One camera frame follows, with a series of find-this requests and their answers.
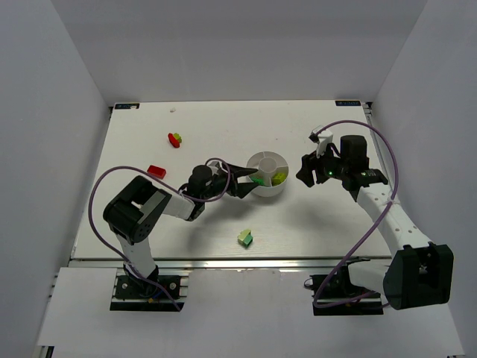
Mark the dark green lego plate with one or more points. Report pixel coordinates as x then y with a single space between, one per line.
258 179

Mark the aluminium table front rail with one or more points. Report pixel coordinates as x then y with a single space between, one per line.
216 264

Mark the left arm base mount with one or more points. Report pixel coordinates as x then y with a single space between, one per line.
133 295

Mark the dark green lego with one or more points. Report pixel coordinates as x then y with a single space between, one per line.
246 244

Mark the white round divided container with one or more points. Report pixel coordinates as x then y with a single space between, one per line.
267 163

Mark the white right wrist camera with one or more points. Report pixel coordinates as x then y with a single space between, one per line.
321 137

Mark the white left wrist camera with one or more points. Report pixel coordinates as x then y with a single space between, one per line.
217 169

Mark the red rectangular lego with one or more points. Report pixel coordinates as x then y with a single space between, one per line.
157 171

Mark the red curved lego with green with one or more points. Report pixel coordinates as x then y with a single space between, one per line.
175 139

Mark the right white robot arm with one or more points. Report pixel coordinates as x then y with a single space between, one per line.
420 272

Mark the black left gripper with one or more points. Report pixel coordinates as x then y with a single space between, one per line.
231 182

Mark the blue label sticker left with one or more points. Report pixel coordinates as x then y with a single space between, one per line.
126 106

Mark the lime green lego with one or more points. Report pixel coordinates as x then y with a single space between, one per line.
279 178

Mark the blue label sticker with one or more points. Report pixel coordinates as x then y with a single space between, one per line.
347 103
126 106

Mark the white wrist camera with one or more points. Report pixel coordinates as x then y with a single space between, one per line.
321 137
217 169

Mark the pale green curved lego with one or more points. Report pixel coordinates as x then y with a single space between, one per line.
245 235

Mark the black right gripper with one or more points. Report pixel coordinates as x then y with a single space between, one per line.
309 173

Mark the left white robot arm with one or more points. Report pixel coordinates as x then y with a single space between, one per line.
134 212

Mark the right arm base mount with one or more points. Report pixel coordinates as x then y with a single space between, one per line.
339 289

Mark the blue label sticker right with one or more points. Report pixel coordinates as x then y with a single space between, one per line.
347 103

